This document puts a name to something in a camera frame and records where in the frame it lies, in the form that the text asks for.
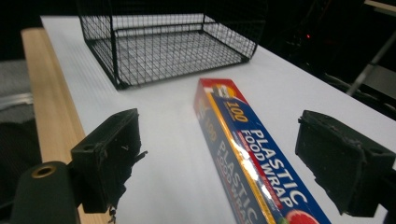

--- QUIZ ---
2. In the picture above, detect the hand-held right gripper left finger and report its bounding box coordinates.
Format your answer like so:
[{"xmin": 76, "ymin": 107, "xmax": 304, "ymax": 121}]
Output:
[{"xmin": 70, "ymin": 107, "xmax": 149, "ymax": 224}]

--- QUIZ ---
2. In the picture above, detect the black wire mesh basket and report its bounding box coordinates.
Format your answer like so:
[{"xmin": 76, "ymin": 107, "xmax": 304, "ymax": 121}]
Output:
[{"xmin": 76, "ymin": 0, "xmax": 269, "ymax": 91}]

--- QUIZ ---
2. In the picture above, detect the metal stand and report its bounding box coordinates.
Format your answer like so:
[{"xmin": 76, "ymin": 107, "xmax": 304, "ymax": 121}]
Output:
[{"xmin": 346, "ymin": 31, "xmax": 396, "ymax": 97}]

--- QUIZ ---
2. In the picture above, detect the blue plastic wrap box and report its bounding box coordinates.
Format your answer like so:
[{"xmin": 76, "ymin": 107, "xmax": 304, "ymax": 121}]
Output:
[{"xmin": 192, "ymin": 77, "xmax": 332, "ymax": 224}]

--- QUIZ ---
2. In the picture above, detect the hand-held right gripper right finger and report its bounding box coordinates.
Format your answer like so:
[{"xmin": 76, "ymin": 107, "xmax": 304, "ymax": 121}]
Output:
[{"xmin": 294, "ymin": 109, "xmax": 396, "ymax": 217}]

